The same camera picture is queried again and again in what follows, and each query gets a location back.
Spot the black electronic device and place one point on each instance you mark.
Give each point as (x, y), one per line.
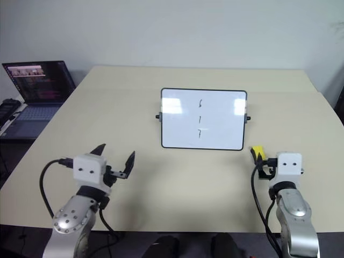
(8, 110)

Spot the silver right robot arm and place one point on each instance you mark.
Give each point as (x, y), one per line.
(295, 209)

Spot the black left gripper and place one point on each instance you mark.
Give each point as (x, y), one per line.
(109, 177)

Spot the dark upright panel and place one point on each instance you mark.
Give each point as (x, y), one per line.
(340, 103)

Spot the yellow and black eraser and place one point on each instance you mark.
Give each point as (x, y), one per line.
(258, 151)

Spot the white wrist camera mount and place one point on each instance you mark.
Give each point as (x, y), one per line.
(289, 164)
(88, 166)

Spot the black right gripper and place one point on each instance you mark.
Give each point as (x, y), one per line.
(262, 175)

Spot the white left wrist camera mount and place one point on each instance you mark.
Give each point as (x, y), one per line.
(88, 166)

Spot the dark rounded shape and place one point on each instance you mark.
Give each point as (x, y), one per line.
(164, 247)

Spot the open blue laptop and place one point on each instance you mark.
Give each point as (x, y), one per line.
(40, 80)

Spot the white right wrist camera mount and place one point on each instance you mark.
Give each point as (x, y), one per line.
(289, 164)

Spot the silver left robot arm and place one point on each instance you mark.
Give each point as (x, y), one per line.
(70, 215)

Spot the black-framed tabletop whiteboard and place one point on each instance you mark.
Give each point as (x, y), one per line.
(182, 126)

